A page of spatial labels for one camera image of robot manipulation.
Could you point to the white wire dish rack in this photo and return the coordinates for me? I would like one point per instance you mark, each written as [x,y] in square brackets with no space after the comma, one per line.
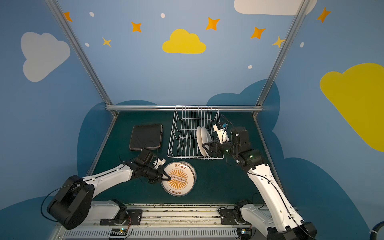
[183,142]

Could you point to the aluminium frame back bar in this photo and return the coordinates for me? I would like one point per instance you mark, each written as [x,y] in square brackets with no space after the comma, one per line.
[136,108]

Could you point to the white round plate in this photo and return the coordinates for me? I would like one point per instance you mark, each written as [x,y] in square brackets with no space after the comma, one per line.
[199,141]
[174,187]
[206,137]
[189,175]

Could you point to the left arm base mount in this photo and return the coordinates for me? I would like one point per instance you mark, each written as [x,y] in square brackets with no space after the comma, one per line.
[132,217]

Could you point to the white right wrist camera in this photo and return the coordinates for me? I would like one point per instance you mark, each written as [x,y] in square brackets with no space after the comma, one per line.
[221,130]

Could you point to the left small circuit board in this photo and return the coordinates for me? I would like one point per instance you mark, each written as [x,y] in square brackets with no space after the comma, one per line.
[118,234]

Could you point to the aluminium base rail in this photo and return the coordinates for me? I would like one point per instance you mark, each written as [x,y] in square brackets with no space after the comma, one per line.
[165,222]

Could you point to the aluminium frame post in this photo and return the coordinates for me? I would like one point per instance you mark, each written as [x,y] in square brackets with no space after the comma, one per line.
[58,13]
[290,37]

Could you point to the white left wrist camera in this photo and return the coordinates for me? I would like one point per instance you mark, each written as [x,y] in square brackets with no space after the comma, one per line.
[157,163]

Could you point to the aluminium frame left post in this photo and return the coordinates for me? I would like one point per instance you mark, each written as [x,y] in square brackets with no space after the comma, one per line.
[58,13]

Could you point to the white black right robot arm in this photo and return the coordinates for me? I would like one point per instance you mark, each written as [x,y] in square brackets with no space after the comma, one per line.
[283,223]

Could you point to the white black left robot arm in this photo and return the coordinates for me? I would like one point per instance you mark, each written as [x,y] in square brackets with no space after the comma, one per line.
[74,201]

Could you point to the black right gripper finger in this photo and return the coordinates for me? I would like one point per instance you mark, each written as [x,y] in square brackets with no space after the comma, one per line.
[207,151]
[207,145]

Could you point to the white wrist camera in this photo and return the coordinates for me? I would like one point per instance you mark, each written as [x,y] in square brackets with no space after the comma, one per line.
[221,130]
[157,163]

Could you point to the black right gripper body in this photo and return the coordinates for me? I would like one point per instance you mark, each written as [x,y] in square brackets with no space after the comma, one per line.
[212,147]

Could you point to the aluminium frame right post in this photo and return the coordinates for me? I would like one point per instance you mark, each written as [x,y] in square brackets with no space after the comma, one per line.
[290,37]

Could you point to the square floral plate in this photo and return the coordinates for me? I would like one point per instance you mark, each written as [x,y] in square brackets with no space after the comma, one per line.
[146,137]
[144,148]

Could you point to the small circuit board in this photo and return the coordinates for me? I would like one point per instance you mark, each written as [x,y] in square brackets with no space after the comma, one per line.
[244,233]
[118,234]

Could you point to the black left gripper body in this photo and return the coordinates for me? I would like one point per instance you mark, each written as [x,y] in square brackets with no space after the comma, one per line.
[157,174]

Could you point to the right small circuit board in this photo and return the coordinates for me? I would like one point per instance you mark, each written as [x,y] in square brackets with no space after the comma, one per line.
[244,233]

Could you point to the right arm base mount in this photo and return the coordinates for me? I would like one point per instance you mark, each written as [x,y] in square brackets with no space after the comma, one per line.
[233,216]

